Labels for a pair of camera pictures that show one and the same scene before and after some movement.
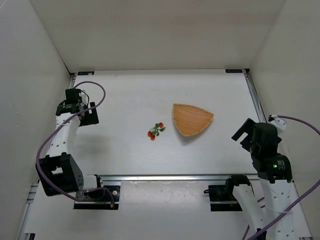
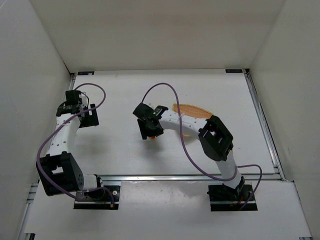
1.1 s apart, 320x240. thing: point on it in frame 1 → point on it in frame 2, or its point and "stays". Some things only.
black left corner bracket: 85,73 stays
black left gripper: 88,116 stays
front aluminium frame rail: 106,178 stays
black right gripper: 243,130 → 146,131
